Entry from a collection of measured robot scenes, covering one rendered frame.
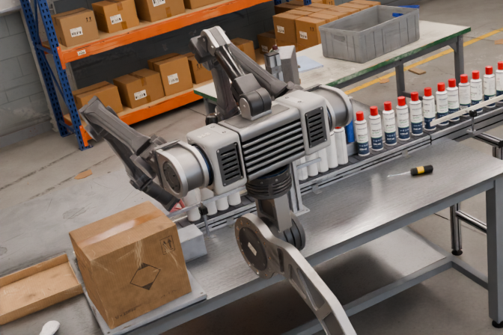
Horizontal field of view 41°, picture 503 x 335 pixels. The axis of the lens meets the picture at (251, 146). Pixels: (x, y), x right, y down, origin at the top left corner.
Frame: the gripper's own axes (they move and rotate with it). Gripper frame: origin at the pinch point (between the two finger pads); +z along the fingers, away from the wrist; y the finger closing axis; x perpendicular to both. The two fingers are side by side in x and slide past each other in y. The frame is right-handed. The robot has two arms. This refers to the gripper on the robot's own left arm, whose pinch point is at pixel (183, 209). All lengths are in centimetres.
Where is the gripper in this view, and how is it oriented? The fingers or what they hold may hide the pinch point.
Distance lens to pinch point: 271.0
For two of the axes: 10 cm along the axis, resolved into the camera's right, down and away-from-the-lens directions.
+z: 6.5, 5.1, 5.6
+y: -4.6, -3.2, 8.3
